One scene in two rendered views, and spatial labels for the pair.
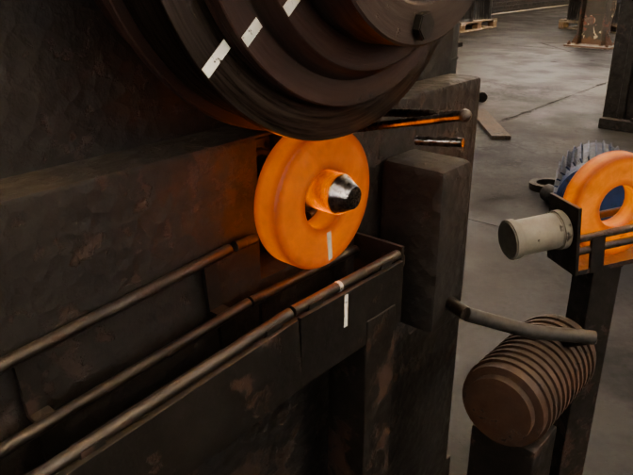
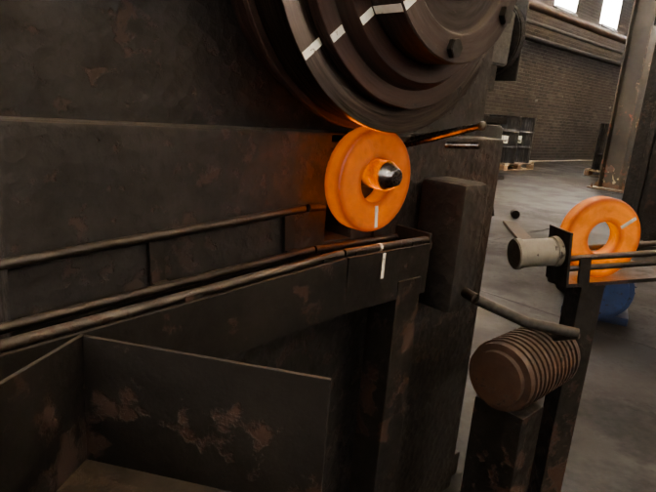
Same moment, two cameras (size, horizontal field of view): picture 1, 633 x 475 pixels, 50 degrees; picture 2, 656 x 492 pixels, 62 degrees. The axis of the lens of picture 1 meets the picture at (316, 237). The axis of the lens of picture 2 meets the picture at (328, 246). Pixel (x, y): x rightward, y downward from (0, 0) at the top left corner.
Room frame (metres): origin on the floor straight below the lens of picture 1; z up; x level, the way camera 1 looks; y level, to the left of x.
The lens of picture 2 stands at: (-0.13, -0.03, 0.91)
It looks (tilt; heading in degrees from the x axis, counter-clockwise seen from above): 14 degrees down; 6
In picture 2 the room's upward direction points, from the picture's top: 5 degrees clockwise
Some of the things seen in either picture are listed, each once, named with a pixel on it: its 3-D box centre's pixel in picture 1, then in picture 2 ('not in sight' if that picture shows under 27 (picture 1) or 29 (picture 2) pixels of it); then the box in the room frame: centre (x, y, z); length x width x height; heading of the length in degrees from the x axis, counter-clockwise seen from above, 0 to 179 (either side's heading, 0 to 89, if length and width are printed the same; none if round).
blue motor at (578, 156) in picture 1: (593, 187); (600, 279); (2.68, -1.15, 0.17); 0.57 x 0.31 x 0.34; 160
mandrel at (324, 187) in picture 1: (293, 181); (354, 169); (0.72, 0.03, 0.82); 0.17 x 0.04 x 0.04; 50
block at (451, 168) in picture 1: (420, 239); (445, 243); (0.88, -0.15, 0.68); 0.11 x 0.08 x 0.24; 50
